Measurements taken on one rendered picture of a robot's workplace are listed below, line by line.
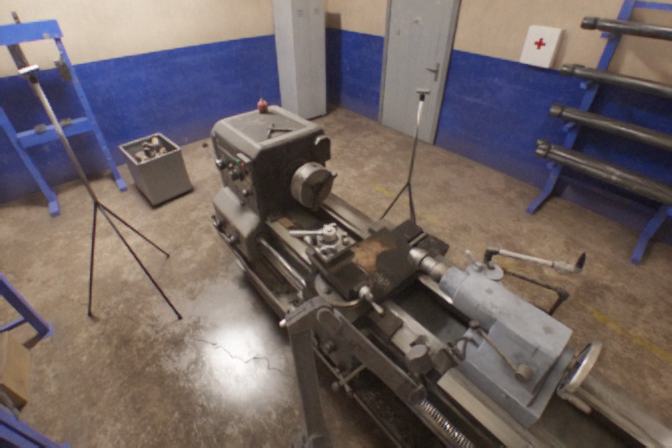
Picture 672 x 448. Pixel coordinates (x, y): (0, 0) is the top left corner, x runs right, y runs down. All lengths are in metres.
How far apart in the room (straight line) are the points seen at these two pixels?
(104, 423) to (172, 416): 0.40
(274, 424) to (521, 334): 1.51
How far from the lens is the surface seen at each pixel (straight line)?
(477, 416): 1.46
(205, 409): 2.38
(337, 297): 1.45
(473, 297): 1.30
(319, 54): 5.43
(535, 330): 1.30
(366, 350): 0.98
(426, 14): 4.72
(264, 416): 2.27
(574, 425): 1.73
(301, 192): 1.76
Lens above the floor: 2.12
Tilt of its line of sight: 36 degrees down
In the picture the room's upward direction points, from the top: straight up
